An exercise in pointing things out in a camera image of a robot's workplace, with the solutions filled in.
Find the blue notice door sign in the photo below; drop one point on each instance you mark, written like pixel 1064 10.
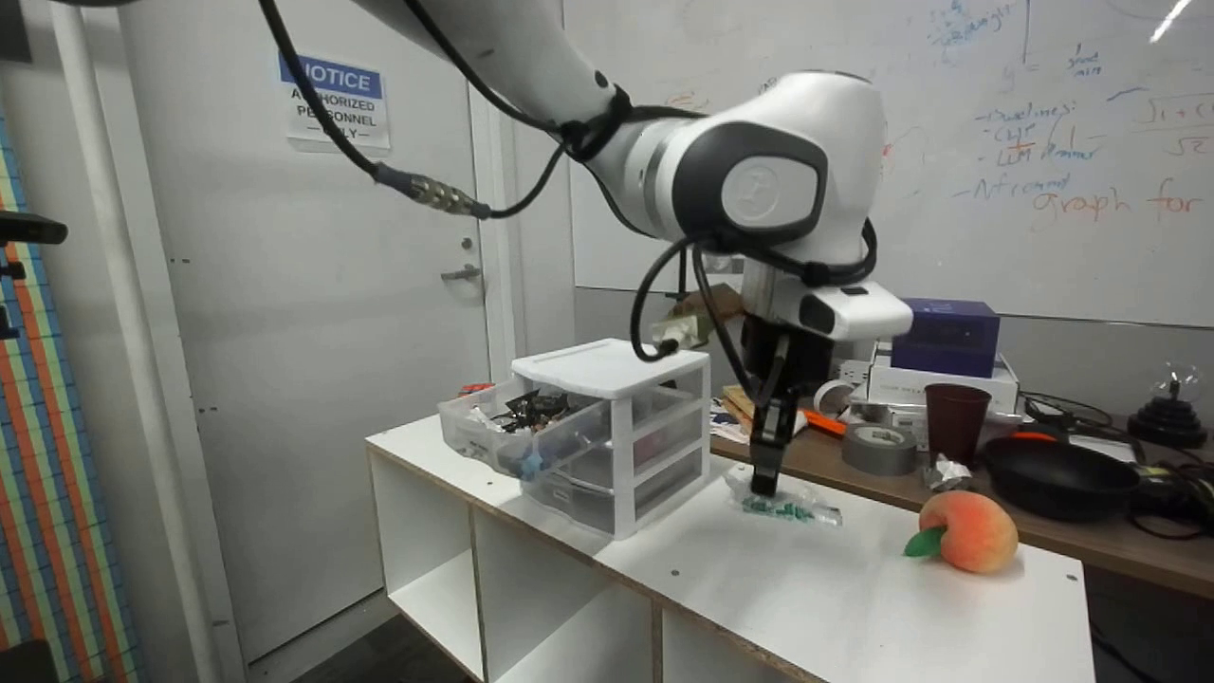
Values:
pixel 352 96

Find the black round desk device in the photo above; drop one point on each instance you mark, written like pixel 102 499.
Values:
pixel 1169 419

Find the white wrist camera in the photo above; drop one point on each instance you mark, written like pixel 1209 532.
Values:
pixel 841 313

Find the grey duct tape roll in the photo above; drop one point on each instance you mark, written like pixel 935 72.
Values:
pixel 879 451

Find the orange toy peach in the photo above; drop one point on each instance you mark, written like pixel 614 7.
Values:
pixel 964 531

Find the orange handled tool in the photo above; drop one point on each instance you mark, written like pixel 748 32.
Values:
pixel 823 423

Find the grey metal door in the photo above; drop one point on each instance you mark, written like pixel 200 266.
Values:
pixel 317 309

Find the wooden brush block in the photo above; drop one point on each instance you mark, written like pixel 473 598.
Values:
pixel 737 404

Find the dark red plastic cup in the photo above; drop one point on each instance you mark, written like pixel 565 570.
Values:
pixel 953 419

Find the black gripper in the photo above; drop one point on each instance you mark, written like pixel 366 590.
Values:
pixel 783 365

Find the clear bag with green parts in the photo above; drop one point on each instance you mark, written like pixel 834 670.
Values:
pixel 780 507

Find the black frying pan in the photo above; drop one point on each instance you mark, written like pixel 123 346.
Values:
pixel 1060 479

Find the white plastic drawer unit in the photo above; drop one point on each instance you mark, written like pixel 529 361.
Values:
pixel 653 443

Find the clear top drawer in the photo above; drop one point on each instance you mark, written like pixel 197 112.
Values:
pixel 522 431

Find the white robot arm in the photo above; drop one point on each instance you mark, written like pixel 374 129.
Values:
pixel 783 179

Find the white box under purple box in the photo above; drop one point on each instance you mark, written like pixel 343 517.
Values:
pixel 893 384

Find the wooden side table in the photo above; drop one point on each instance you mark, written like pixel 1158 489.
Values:
pixel 1108 545

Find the white shelf cabinet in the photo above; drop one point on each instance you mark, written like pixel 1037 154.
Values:
pixel 707 590

